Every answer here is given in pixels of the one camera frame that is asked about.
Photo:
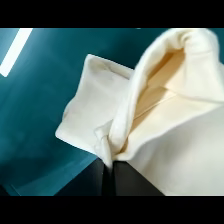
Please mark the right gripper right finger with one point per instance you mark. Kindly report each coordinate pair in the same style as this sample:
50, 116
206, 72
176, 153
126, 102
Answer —
133, 181

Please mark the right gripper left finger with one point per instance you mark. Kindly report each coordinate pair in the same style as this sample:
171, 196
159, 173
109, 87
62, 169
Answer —
87, 181

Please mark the cream T-shirt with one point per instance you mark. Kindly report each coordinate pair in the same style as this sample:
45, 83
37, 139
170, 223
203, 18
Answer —
166, 133

